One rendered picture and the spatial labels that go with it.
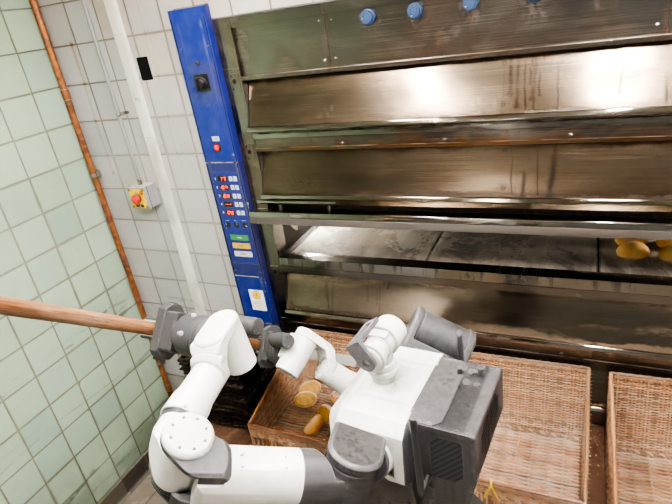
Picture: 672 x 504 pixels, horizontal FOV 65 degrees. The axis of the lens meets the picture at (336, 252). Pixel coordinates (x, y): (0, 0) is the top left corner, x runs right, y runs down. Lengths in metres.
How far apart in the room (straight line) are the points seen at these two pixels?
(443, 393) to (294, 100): 1.22
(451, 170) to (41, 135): 1.66
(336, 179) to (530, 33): 0.78
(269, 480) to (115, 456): 2.17
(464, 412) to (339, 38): 1.24
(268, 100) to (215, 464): 1.40
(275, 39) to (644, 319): 1.52
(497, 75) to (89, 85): 1.63
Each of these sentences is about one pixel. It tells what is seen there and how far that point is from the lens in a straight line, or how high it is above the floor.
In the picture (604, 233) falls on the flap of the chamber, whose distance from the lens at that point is 1.65.
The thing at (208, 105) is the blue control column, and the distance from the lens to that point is 2.08.
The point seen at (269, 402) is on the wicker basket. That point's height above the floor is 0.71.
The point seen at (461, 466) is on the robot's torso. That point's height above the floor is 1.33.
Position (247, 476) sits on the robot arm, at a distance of 0.87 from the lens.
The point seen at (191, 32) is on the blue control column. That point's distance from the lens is 2.06.
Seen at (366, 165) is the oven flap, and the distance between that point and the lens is 1.87.
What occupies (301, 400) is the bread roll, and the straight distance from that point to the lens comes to 2.28.
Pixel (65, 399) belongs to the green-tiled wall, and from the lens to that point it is 2.70.
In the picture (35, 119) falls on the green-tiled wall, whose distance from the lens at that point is 2.51.
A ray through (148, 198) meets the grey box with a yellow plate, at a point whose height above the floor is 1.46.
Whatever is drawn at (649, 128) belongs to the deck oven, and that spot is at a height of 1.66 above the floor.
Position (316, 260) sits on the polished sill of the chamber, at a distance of 2.11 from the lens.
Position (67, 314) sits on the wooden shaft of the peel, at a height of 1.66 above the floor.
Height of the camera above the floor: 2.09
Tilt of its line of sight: 25 degrees down
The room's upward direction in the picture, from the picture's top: 9 degrees counter-clockwise
